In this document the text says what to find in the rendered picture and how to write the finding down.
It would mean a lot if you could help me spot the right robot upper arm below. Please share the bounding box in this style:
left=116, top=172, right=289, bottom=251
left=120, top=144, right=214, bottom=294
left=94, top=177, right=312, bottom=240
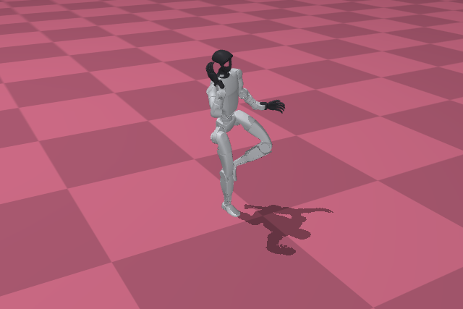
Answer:
left=206, top=82, right=222, bottom=118

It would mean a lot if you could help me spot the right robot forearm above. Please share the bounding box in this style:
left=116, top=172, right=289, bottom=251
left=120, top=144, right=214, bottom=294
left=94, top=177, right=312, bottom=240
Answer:
left=211, top=84, right=226, bottom=116

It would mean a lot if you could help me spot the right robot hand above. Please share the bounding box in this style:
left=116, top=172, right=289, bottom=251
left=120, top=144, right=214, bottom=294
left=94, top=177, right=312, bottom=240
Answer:
left=206, top=62, right=225, bottom=89

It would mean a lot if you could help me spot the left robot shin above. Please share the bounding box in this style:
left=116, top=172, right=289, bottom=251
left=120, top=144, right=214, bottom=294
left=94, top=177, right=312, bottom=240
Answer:
left=233, top=143, right=272, bottom=168

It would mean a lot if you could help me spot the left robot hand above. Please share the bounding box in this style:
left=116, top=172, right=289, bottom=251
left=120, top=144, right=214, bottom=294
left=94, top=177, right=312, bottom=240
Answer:
left=260, top=100, right=285, bottom=113

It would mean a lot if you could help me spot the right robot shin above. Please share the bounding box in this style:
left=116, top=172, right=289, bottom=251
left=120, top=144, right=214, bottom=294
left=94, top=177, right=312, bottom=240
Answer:
left=219, top=170, right=234, bottom=207

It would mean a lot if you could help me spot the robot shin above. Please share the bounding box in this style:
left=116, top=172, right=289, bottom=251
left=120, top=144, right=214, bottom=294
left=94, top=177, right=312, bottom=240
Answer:
left=233, top=143, right=272, bottom=168
left=219, top=170, right=234, bottom=207

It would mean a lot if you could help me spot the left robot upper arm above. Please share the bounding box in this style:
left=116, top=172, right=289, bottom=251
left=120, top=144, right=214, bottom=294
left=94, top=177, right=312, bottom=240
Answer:
left=231, top=68, right=248, bottom=99

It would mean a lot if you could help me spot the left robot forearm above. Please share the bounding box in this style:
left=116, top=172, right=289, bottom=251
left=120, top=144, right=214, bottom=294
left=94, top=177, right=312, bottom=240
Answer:
left=244, top=91, right=266, bottom=110

